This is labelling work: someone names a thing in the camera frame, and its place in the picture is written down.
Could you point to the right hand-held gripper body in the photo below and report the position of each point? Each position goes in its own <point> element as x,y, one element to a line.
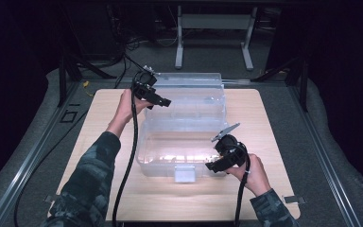
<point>231,148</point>

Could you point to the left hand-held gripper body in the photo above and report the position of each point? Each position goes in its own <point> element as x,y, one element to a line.
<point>143,84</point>

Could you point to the clear plastic storage box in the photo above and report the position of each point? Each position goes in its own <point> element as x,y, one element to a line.
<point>182,126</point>

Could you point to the person's left hand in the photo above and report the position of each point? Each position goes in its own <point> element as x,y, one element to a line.
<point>129,105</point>

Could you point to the person's right hand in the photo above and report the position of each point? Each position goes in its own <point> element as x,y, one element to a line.
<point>254,175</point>

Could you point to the yellow tag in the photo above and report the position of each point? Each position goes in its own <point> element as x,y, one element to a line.
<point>86,84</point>

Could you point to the black metal stand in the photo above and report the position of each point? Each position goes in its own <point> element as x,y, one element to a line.
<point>299,75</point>
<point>67,72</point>

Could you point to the metal table clamp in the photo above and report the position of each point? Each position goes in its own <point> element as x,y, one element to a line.
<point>51,198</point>
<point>293,199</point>

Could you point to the grey metal table frame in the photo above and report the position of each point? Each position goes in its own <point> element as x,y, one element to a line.
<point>214,22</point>

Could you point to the aluminium rail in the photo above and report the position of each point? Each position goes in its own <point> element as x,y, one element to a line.
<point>327,164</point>
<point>28,160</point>

